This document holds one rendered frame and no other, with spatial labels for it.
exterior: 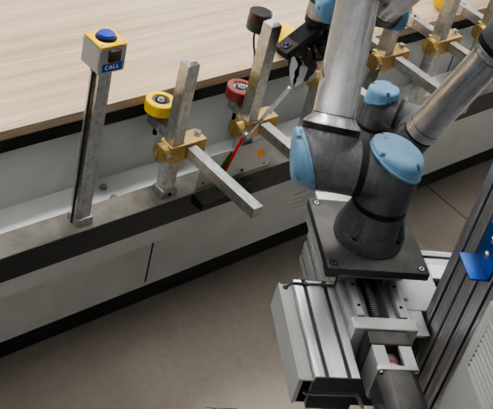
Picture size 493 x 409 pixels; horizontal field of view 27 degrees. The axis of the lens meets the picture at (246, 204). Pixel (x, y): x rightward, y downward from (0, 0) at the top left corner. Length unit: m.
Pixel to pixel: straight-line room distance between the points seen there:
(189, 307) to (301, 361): 1.45
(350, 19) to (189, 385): 1.50
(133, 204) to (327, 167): 0.77
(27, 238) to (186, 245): 0.91
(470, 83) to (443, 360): 0.57
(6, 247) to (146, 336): 0.93
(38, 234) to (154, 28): 0.79
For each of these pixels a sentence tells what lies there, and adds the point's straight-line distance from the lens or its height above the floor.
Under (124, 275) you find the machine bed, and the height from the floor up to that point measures 0.19.
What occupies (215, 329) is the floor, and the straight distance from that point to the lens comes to 3.33.
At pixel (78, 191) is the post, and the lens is 2.47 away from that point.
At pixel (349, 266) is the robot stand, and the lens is 2.07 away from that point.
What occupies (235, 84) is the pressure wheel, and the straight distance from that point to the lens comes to 2.79.
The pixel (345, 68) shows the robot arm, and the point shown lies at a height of 1.38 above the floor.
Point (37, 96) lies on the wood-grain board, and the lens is 2.60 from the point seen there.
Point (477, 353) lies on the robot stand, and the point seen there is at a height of 1.14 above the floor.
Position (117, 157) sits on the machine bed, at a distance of 2.81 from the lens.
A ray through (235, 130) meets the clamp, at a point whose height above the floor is 0.85.
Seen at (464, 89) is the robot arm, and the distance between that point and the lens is 2.18.
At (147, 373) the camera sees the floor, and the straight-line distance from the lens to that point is 3.16.
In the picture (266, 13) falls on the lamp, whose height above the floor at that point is 1.17.
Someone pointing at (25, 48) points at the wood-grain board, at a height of 0.90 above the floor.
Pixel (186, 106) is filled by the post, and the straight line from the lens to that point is 2.50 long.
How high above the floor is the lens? 2.34
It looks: 37 degrees down
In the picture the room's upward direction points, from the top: 15 degrees clockwise
